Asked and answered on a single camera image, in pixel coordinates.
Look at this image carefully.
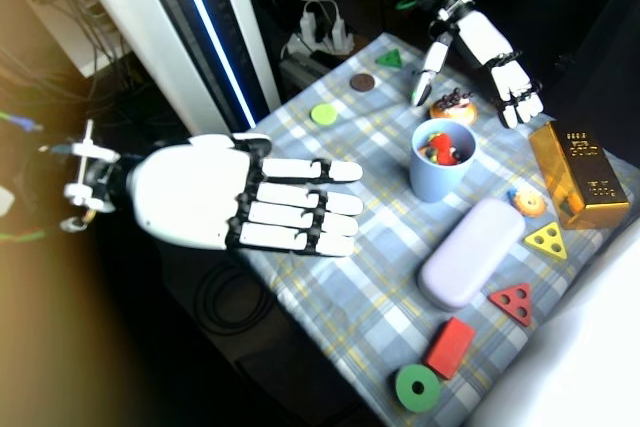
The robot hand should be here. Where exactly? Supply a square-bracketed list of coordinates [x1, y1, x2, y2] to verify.
[410, 9, 546, 130]
[127, 132, 365, 258]

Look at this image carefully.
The chocolate berry tart toy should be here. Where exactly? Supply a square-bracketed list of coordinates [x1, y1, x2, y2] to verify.
[429, 88, 479, 127]

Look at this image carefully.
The strawberry tart toy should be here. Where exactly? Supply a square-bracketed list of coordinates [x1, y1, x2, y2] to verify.
[418, 131, 464, 167]

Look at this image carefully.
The blue plastic cup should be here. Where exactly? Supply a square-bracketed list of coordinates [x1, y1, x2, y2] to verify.
[409, 118, 478, 203]

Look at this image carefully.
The green triangle block with holes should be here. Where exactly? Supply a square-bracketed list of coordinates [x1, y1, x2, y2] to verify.
[375, 48, 404, 70]

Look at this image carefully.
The white power strip with plugs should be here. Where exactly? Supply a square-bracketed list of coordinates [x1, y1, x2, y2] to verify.
[282, 1, 356, 58]

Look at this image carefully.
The green sandwich cookie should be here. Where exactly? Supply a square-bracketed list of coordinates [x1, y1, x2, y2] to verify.
[309, 102, 339, 126]

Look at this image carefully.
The gold bar box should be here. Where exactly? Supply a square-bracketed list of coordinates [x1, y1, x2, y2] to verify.
[528, 119, 631, 231]

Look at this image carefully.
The white column with blue strip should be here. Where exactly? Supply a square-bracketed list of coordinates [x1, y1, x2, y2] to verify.
[64, 0, 282, 141]

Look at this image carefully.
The orange gear toy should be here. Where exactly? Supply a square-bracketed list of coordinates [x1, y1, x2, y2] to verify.
[506, 188, 547, 219]

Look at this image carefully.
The white shelf board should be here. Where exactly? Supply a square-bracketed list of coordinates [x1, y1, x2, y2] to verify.
[34, 0, 121, 79]

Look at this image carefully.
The blue plaid tablecloth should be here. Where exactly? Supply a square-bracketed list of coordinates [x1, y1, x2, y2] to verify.
[234, 32, 636, 427]

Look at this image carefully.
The lilac glasses case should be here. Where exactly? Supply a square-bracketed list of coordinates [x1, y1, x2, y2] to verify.
[417, 198, 527, 312]

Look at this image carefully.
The yellow triangle block with holes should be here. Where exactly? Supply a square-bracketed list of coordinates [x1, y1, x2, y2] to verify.
[523, 220, 569, 262]

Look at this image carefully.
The red triangle block with holes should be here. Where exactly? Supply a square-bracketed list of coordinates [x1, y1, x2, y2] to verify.
[488, 282, 534, 328]

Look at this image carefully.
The red rectangular block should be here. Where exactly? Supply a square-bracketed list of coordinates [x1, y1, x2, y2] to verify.
[424, 316, 477, 381]

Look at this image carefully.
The black coiled cable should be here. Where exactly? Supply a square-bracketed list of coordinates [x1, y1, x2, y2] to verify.
[193, 263, 275, 337]

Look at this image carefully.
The green ring disc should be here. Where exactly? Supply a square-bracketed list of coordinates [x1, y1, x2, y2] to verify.
[394, 363, 442, 414]

